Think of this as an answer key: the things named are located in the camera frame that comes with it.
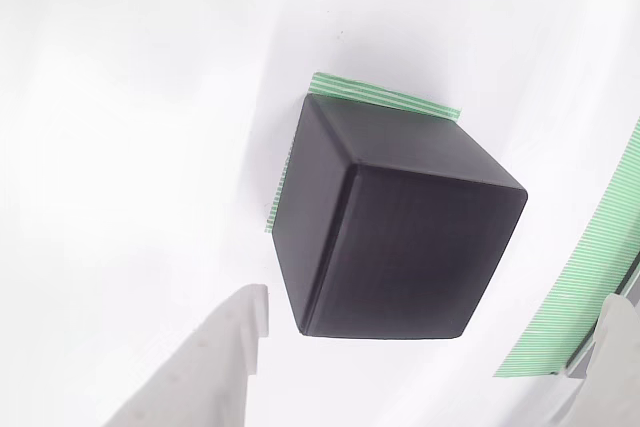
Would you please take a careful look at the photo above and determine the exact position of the green striped paper strip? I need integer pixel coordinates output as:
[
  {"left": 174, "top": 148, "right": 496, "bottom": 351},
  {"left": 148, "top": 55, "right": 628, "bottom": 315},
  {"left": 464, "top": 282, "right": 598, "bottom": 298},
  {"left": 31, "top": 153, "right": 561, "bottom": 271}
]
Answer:
[{"left": 492, "top": 116, "right": 640, "bottom": 379}]

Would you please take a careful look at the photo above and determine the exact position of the black cube block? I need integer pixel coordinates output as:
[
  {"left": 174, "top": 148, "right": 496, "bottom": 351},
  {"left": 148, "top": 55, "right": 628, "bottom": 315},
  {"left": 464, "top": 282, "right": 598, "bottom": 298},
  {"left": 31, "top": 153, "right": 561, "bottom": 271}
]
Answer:
[{"left": 271, "top": 94, "right": 530, "bottom": 341}]

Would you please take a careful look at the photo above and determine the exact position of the green striped square marker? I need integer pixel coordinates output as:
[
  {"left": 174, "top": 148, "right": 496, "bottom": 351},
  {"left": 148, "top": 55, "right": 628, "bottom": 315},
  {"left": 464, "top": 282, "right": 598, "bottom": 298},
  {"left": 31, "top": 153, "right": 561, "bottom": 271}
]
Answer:
[{"left": 263, "top": 71, "right": 462, "bottom": 234}]

